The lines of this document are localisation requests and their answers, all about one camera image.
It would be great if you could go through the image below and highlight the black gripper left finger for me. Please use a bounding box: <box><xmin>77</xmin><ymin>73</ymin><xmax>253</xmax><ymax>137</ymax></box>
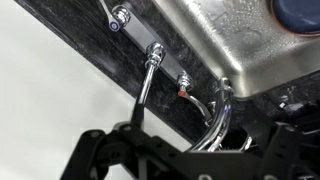
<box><xmin>59</xmin><ymin>100</ymin><xmax>162</xmax><ymax>180</ymax></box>

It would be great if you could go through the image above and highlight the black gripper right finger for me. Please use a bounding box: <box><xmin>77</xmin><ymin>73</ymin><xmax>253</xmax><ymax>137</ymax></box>
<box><xmin>156</xmin><ymin>121</ymin><xmax>320</xmax><ymax>180</ymax></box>

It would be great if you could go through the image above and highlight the chrome gooseneck tap spout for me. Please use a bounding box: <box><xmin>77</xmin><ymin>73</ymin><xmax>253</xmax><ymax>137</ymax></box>
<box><xmin>131</xmin><ymin>41</ymin><xmax>235</xmax><ymax>154</ymax></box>

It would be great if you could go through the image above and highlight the stainless steel sink basin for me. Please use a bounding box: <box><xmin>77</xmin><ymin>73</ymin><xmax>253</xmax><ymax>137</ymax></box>
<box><xmin>151</xmin><ymin>0</ymin><xmax>320</xmax><ymax>100</ymax></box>

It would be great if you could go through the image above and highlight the dark blue round plate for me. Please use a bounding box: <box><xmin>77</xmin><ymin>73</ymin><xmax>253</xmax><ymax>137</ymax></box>
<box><xmin>269</xmin><ymin>0</ymin><xmax>320</xmax><ymax>37</ymax></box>

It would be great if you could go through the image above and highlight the chrome lever handle red cap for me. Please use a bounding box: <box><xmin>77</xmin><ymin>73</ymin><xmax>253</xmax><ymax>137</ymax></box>
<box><xmin>175</xmin><ymin>71</ymin><xmax>215</xmax><ymax>128</ymax></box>

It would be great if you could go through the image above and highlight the chrome faucet base plate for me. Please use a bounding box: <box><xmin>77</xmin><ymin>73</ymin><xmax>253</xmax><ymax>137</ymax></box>
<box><xmin>118</xmin><ymin>10</ymin><xmax>190</xmax><ymax>85</ymax></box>

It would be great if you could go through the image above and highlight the chrome lever handle blue cap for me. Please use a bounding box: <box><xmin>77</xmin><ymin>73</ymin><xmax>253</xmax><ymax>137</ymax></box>
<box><xmin>98</xmin><ymin>0</ymin><xmax>132</xmax><ymax>33</ymax></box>

